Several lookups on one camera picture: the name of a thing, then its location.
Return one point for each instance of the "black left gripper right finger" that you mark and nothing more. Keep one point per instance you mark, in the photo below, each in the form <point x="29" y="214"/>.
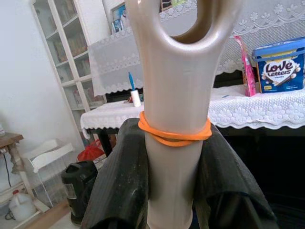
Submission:
<point x="226" y="186"/>

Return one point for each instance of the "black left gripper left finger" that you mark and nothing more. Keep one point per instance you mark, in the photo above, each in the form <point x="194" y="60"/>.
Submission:
<point x="121" y="179"/>

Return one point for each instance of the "beige broom with purple bristles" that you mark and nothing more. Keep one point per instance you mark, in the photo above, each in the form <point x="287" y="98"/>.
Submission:
<point x="176" y="95"/>

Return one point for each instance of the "black table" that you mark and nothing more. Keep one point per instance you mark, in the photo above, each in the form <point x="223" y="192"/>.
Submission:
<point x="104" y="143"/>

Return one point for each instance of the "red plastic bag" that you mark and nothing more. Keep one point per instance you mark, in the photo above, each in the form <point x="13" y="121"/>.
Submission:
<point x="91" y="152"/>

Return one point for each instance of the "black canister appliance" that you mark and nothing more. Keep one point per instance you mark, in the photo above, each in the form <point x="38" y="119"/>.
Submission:
<point x="78" y="186"/>

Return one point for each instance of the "orange rubber band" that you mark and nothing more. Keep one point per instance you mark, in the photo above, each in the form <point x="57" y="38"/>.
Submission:
<point x="144" y="124"/>

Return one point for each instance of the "white lace tablecloth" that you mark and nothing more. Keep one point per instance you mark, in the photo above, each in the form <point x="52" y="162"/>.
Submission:
<point x="250" y="112"/>

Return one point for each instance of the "white plastic jug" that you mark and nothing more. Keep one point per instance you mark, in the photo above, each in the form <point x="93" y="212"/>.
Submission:
<point x="22" y="206"/>

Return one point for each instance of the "black upright piano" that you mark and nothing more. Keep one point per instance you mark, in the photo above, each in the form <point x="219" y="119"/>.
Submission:
<point x="228" y="80"/>

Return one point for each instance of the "pink plastic package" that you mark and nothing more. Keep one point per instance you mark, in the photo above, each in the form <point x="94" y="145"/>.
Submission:
<point x="247" y="71"/>

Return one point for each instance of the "wooden top sewing table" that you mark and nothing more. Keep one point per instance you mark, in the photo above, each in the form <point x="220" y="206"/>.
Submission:
<point x="10" y="138"/>

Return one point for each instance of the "white lace piano cover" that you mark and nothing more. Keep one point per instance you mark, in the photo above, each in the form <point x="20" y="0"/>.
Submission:
<point x="114" y="59"/>

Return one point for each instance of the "blue Love Letters box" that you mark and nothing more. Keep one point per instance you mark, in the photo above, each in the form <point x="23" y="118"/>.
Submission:
<point x="281" y="69"/>

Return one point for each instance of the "white glass-door bookshelf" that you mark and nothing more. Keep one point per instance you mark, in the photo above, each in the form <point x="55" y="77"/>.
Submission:
<point x="59" y="35"/>

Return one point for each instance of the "framed photo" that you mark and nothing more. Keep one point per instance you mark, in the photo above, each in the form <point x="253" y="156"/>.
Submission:
<point x="118" y="16"/>

